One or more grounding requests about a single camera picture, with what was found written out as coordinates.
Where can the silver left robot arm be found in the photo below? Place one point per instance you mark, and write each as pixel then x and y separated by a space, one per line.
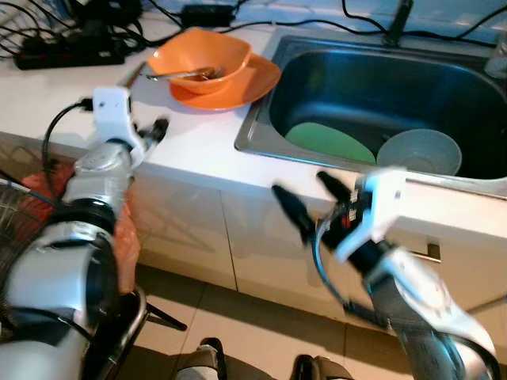
pixel 55 269

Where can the green plate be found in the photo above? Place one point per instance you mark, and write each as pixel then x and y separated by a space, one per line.
pixel 329 142

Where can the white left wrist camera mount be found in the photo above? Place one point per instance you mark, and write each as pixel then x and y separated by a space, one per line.
pixel 112 119

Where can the black power strip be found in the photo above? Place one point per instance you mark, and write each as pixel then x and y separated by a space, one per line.
pixel 71 54

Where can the orange plastic bag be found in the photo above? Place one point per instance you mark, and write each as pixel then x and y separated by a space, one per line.
pixel 127 237

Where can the chrome faucet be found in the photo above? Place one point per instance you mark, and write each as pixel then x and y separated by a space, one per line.
pixel 396 28

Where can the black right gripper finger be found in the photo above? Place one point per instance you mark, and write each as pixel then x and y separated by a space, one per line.
pixel 293 212
pixel 334 188

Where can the orange bowl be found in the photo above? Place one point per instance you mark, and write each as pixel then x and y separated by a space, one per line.
pixel 214 49

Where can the stainless steel sink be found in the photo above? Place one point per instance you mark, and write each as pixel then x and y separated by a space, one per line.
pixel 380 87

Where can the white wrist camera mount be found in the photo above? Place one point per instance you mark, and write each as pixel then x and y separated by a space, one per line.
pixel 380 206
pixel 112 119

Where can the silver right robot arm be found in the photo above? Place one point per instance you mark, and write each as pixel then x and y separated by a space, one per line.
pixel 428 309

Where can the metal spoon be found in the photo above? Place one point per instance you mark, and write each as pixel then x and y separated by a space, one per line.
pixel 170 75

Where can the clear drinking glass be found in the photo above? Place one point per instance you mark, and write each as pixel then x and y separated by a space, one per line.
pixel 497 62

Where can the white kitchen cabinet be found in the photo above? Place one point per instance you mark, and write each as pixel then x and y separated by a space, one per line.
pixel 238 237

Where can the black power adapter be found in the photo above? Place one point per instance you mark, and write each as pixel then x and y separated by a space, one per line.
pixel 207 13

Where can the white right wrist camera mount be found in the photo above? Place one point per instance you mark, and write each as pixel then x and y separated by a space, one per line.
pixel 380 206

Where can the black chair frame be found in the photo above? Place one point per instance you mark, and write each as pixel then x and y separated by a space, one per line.
pixel 135 317

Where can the grey bowl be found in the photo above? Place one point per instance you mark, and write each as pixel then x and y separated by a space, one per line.
pixel 420 154

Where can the orange plate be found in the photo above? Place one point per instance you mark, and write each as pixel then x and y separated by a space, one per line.
pixel 253 87

